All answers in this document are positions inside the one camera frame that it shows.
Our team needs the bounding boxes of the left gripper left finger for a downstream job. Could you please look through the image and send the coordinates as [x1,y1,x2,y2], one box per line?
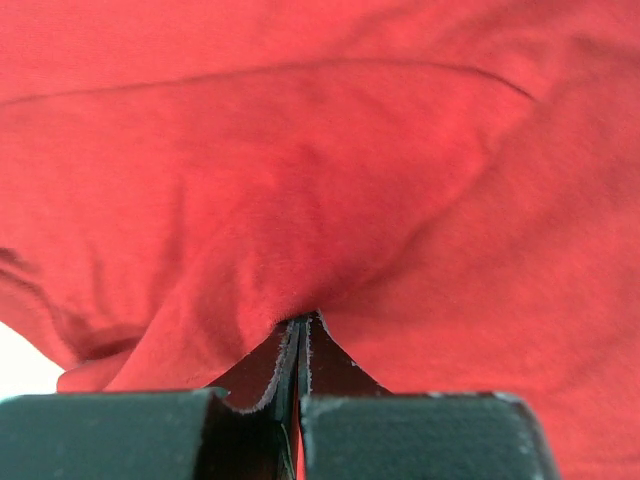
[1,322,299,479]

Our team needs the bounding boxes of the dark red t shirt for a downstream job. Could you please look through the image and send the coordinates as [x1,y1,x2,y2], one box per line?
[1,1,639,479]

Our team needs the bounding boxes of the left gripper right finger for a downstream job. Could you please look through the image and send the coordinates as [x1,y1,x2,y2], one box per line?
[298,313,560,480]

